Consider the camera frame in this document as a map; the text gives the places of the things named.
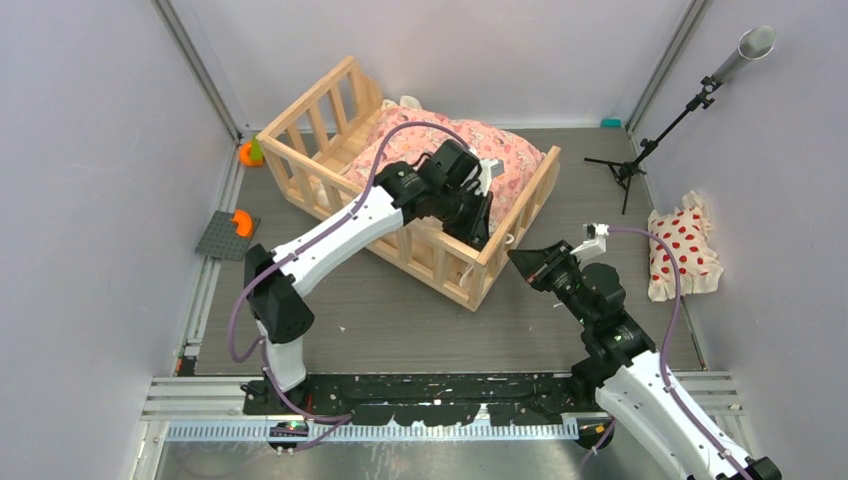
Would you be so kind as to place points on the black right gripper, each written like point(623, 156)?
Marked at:
point(536, 265)

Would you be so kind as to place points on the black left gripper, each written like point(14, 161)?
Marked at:
point(477, 231)

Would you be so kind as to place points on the pink unicorn print cushion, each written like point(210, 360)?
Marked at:
point(519, 157)

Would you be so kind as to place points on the wooden slatted pet bed frame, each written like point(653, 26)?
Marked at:
point(308, 146)

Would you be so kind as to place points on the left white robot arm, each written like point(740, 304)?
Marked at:
point(451, 185)

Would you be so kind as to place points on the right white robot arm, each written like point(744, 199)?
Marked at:
point(623, 374)

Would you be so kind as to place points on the white strawberry print pillow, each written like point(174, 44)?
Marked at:
point(686, 231)

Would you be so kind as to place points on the orange arch toy block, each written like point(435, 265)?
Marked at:
point(244, 223)

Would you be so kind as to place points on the orange and green toy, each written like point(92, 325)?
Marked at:
point(250, 153)

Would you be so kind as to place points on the grey building block plate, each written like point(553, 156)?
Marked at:
point(219, 240)

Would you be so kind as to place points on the microphone on black stand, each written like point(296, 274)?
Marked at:
point(753, 45)

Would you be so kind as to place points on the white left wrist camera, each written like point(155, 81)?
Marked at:
point(489, 170)

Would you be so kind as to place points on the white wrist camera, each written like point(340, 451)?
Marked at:
point(595, 243)
point(489, 170)

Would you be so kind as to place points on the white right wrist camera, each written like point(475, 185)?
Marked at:
point(595, 243)

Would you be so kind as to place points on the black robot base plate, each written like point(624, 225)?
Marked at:
point(510, 399)

